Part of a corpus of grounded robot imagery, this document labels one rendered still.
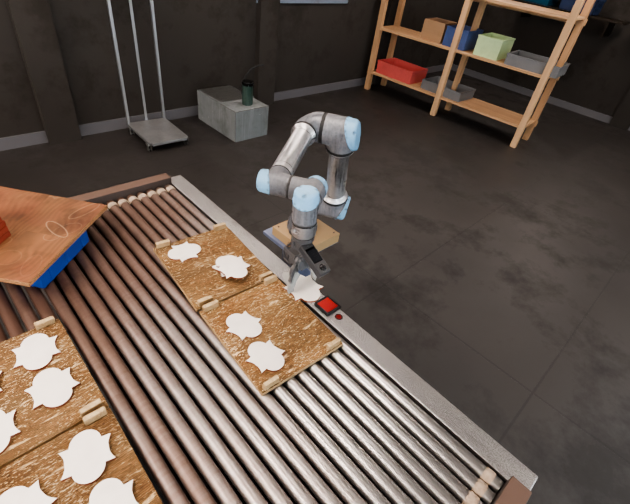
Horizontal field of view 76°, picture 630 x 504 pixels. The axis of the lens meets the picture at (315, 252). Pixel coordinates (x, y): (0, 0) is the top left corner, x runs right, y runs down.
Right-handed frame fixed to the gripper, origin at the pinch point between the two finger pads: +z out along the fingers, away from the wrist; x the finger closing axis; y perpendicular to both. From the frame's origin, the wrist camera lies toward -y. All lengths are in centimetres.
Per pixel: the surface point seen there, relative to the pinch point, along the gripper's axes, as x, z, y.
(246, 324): 15.0, 19.0, 11.8
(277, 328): 6.4, 20.4, 4.8
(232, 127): -165, 77, 329
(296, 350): 6.5, 21.1, -6.7
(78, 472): 76, 20, -6
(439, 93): -500, 62, 285
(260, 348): 16.7, 19.8, 0.3
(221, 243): -1, 17, 58
